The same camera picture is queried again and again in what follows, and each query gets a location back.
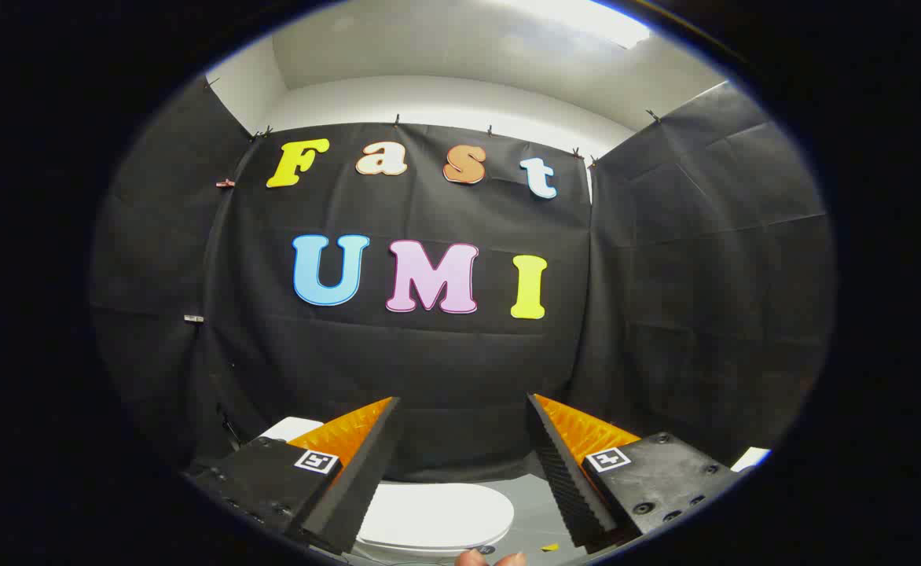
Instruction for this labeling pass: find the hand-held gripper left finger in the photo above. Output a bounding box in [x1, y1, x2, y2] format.
[182, 396, 402, 556]

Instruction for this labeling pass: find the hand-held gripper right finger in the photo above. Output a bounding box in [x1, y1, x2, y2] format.
[526, 393, 744, 551]

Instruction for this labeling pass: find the white toilet tank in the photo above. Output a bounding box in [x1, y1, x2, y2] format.
[260, 417, 325, 443]

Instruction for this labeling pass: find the black backdrop cloth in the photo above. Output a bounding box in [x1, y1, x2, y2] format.
[90, 75, 836, 484]

